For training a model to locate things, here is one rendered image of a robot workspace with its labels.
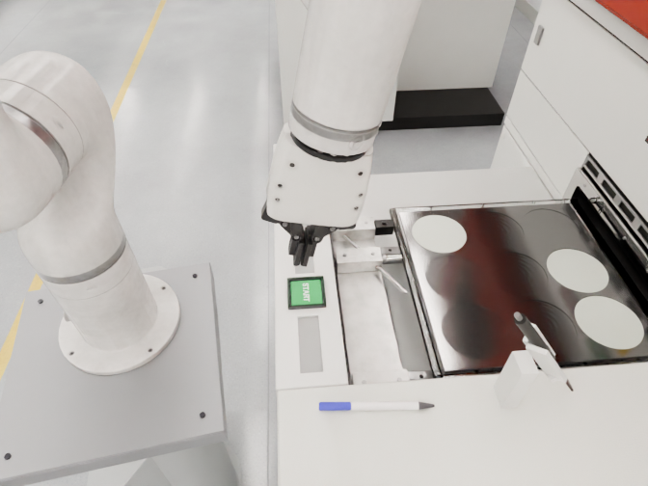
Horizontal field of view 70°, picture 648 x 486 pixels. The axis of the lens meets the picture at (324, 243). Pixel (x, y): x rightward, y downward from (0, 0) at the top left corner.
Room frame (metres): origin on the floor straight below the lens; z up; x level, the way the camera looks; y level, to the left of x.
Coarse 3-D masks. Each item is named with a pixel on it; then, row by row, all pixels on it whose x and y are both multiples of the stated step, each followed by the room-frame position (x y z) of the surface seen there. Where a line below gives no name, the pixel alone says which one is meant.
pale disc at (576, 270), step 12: (564, 252) 0.57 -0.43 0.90; (576, 252) 0.57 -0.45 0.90; (552, 264) 0.54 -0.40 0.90; (564, 264) 0.54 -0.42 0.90; (576, 264) 0.54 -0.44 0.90; (588, 264) 0.54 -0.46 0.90; (600, 264) 0.54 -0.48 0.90; (564, 276) 0.52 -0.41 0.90; (576, 276) 0.52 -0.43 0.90; (588, 276) 0.52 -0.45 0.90; (600, 276) 0.52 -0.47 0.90; (576, 288) 0.49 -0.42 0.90; (588, 288) 0.49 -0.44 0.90; (600, 288) 0.49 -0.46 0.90
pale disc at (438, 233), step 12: (432, 216) 0.67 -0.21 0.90; (444, 216) 0.67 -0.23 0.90; (420, 228) 0.64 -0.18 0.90; (432, 228) 0.64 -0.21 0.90; (444, 228) 0.64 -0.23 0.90; (456, 228) 0.64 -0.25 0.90; (420, 240) 0.60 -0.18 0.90; (432, 240) 0.60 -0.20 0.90; (444, 240) 0.60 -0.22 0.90; (456, 240) 0.60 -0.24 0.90; (444, 252) 0.57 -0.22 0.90
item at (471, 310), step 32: (480, 224) 0.65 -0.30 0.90; (512, 224) 0.65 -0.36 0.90; (544, 224) 0.65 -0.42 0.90; (576, 224) 0.65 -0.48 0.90; (416, 256) 0.56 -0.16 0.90; (448, 256) 0.56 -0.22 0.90; (480, 256) 0.56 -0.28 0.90; (512, 256) 0.56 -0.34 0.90; (544, 256) 0.56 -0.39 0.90; (448, 288) 0.49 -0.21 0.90; (480, 288) 0.49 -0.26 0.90; (512, 288) 0.49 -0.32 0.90; (544, 288) 0.49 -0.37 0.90; (608, 288) 0.49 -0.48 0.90; (448, 320) 0.43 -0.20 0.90; (480, 320) 0.43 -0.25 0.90; (512, 320) 0.43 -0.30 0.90; (544, 320) 0.43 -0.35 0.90; (576, 320) 0.43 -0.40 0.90; (640, 320) 0.43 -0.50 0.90; (448, 352) 0.37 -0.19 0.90; (480, 352) 0.37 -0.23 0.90; (576, 352) 0.37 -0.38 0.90; (608, 352) 0.37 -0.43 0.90; (640, 352) 0.37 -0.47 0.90
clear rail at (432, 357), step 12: (396, 216) 0.67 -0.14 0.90; (396, 228) 0.63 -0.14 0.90; (396, 240) 0.61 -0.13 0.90; (408, 264) 0.54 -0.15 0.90; (408, 276) 0.52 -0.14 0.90; (420, 300) 0.47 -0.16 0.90; (420, 312) 0.44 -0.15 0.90; (420, 324) 0.42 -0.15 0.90; (432, 348) 0.37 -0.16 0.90; (432, 360) 0.35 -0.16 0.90; (432, 372) 0.34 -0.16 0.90
